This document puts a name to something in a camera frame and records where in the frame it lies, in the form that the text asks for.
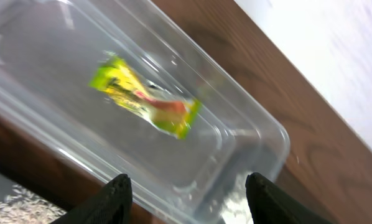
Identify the clear plastic waste bin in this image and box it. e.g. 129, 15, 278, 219
0, 0, 290, 223

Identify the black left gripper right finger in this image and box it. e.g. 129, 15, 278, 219
245, 172, 330, 224

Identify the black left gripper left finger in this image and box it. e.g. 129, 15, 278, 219
52, 174, 133, 224

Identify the yellow green snack wrapper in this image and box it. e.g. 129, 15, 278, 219
89, 54, 202, 139

